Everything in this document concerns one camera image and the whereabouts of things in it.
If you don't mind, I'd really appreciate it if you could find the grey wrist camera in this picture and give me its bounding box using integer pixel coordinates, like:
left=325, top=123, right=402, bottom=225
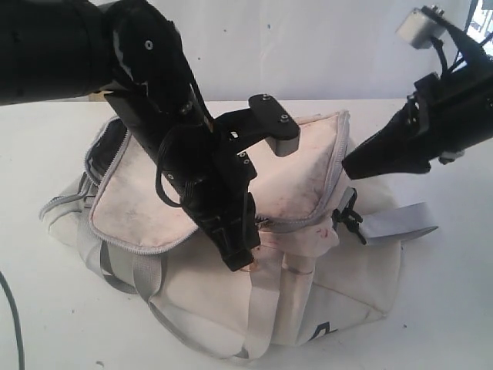
left=396, top=4, right=486, bottom=65
left=215, top=93, right=300, bottom=157

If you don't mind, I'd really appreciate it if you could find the white backdrop curtain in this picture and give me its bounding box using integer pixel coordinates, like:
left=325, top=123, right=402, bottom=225
left=88, top=0, right=473, bottom=103

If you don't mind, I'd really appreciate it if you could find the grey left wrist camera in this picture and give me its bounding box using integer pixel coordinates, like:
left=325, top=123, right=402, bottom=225
left=215, top=93, right=300, bottom=157

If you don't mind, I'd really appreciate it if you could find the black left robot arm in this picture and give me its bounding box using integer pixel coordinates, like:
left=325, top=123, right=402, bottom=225
left=1, top=1, right=261, bottom=271

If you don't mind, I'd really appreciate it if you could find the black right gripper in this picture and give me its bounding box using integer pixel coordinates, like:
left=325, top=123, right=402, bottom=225
left=342, top=60, right=492, bottom=180

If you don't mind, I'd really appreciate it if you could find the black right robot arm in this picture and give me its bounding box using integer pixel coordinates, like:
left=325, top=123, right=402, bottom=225
left=343, top=59, right=492, bottom=180

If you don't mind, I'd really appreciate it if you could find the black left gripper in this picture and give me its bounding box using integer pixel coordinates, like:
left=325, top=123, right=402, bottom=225
left=153, top=123, right=260, bottom=271

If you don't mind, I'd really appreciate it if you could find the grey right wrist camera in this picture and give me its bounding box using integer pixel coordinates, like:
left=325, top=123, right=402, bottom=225
left=396, top=4, right=486, bottom=65

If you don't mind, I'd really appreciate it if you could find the white canvas duffel bag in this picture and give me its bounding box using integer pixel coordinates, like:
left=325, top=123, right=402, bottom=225
left=39, top=110, right=437, bottom=362

